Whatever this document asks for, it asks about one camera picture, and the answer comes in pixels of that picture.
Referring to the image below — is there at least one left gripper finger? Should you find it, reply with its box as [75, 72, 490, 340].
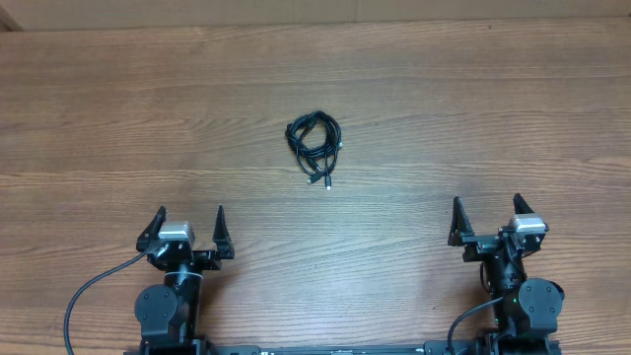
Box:
[213, 205, 235, 259]
[136, 206, 167, 251]

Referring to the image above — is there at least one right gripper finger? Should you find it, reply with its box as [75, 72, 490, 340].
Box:
[513, 193, 534, 214]
[448, 196, 474, 247]

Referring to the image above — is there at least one black usb cable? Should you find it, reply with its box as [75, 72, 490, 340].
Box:
[284, 109, 344, 190]

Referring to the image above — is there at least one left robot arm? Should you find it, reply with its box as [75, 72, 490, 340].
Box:
[134, 207, 235, 354]

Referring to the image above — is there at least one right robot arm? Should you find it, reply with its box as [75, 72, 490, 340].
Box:
[445, 193, 565, 354]

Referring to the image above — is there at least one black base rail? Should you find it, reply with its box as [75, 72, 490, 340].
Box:
[123, 340, 562, 355]

